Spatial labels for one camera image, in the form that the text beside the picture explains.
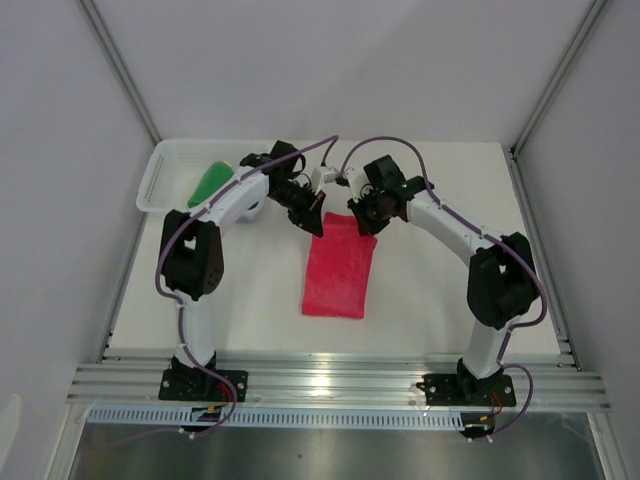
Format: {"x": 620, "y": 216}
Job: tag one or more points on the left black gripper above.
{"x": 308, "y": 218}

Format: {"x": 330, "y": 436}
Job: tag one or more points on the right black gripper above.
{"x": 366, "y": 227}

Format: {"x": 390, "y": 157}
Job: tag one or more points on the green towel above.
{"x": 213, "y": 179}

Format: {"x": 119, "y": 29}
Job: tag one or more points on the pink towel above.
{"x": 338, "y": 270}

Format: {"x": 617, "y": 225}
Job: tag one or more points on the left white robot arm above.
{"x": 191, "y": 261}

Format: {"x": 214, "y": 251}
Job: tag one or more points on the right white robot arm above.
{"x": 502, "y": 283}

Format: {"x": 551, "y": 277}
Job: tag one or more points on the white plastic basket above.
{"x": 176, "y": 166}

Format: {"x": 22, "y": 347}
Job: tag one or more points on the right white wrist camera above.
{"x": 357, "y": 182}

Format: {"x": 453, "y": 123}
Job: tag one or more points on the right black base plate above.
{"x": 450, "y": 390}

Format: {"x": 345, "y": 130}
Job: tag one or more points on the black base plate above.
{"x": 192, "y": 385}
{"x": 450, "y": 390}

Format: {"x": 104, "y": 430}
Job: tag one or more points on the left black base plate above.
{"x": 192, "y": 385}

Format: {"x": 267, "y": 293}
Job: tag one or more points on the white slotted cable duct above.
{"x": 414, "y": 420}

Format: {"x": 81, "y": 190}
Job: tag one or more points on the aluminium front rail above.
{"x": 331, "y": 380}

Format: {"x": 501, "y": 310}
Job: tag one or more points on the left aluminium corner post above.
{"x": 119, "y": 67}

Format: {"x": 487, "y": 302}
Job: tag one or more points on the aluminium corner post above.
{"x": 119, "y": 67}
{"x": 586, "y": 29}

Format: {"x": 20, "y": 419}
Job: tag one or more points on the right aluminium corner post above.
{"x": 586, "y": 29}

